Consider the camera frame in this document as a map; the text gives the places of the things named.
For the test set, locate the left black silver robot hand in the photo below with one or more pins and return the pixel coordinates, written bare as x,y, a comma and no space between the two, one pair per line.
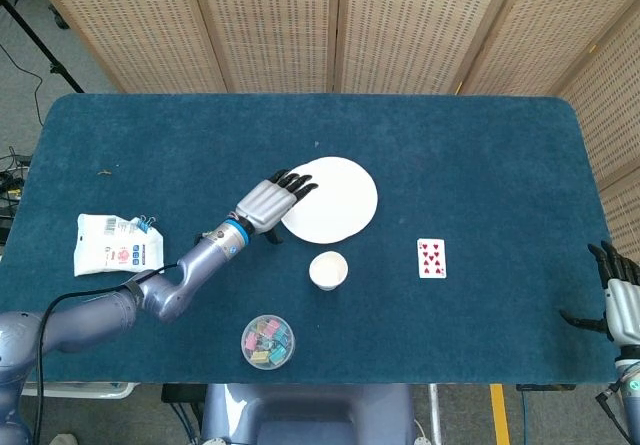
262,205

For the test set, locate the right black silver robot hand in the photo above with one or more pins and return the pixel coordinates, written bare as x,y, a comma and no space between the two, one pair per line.
622,305

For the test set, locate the right purple-grey robot arm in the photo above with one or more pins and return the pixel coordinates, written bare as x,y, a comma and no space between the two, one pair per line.
631,395

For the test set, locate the left purple-grey robot arm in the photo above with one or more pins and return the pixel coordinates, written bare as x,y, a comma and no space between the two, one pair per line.
165,295

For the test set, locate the white paper cup blue flower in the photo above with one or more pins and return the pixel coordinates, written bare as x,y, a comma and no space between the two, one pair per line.
328,270

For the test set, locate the blue binder clip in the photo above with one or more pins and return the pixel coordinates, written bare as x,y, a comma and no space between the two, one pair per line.
146,224

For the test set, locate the clear tub of binder clips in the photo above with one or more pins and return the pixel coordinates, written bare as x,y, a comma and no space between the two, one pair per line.
268,342

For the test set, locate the white printed plastic bag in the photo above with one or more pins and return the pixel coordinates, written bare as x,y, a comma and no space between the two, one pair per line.
100,252

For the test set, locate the nine of hearts playing card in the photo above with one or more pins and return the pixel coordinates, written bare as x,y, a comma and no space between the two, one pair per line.
432,258

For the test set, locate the woven wooden folding screen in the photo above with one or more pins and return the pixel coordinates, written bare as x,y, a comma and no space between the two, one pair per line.
280,25

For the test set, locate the dark blue table carpet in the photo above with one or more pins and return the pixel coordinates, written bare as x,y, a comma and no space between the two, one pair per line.
450,175

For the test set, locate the purple-grey robot torso base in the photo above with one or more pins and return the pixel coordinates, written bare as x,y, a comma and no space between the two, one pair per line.
310,415

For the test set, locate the white metal pole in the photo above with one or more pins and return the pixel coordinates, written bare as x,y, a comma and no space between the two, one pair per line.
435,412

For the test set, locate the white flat board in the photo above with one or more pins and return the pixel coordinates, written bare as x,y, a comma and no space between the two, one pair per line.
85,390

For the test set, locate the black tripod stand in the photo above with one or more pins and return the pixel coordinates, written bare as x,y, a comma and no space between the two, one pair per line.
42,50

